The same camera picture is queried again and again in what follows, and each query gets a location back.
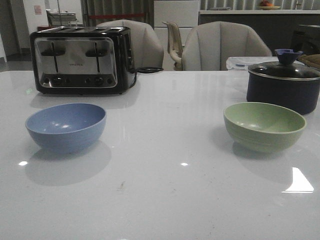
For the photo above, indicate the blue bowl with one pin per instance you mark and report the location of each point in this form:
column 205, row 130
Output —
column 67, row 128

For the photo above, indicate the green bowl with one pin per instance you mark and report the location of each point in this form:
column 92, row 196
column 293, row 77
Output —
column 263, row 127

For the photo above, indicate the left grey upholstered chair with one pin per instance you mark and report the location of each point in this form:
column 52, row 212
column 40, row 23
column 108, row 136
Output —
column 146, row 46

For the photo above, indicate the grey upholstered chair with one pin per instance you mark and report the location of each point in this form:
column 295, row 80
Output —
column 146, row 46
column 209, row 45

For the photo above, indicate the beige office chair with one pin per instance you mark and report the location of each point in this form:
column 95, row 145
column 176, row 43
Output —
column 174, row 44

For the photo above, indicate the right grey upholstered chair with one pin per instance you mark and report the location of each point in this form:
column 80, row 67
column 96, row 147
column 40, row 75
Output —
column 209, row 45

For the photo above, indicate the clear plastic storage container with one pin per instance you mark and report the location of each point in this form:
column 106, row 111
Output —
column 242, row 62

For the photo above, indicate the white cabinet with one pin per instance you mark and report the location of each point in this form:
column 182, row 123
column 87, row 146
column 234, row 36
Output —
column 182, row 12

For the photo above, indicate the black and chrome toaster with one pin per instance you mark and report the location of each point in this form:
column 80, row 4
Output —
column 83, row 60

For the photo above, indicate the glass pot lid blue knob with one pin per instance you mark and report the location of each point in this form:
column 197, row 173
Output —
column 285, row 67

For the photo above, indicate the dark blue cooking pot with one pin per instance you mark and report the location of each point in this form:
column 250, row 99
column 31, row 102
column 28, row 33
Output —
column 300, row 96

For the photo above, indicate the fruit plate on counter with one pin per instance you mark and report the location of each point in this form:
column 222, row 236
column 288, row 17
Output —
column 267, row 5

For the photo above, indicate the brown cushion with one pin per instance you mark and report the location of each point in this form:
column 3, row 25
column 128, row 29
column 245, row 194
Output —
column 312, row 60

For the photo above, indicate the dark kitchen counter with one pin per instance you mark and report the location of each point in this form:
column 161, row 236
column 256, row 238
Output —
column 279, row 29

